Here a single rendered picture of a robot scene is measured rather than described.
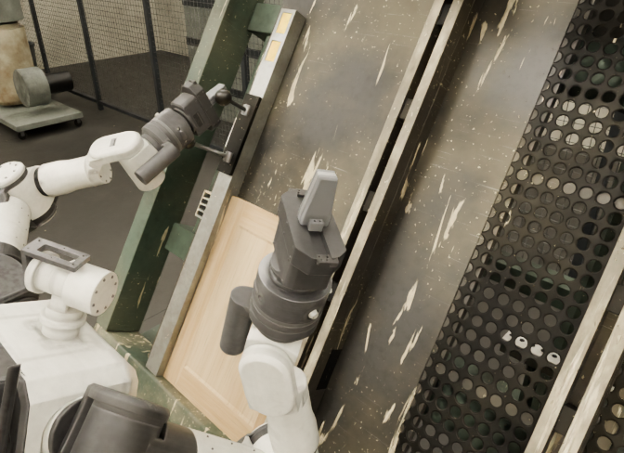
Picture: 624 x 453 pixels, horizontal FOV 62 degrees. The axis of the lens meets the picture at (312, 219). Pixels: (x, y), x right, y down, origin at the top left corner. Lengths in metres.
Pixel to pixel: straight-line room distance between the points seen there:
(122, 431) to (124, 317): 0.91
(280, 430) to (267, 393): 0.11
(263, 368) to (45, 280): 0.35
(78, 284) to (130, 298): 0.76
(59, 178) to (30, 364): 0.51
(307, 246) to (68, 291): 0.39
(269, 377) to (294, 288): 0.14
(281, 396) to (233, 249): 0.63
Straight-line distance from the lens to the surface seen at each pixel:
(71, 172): 1.18
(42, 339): 0.85
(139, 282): 1.54
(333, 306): 0.99
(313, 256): 0.51
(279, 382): 0.65
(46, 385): 0.76
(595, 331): 0.83
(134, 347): 1.51
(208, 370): 1.29
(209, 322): 1.29
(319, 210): 0.54
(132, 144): 1.09
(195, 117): 1.17
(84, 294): 0.79
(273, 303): 0.58
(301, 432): 0.78
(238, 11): 1.51
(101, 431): 0.68
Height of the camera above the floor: 1.85
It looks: 29 degrees down
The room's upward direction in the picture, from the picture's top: straight up
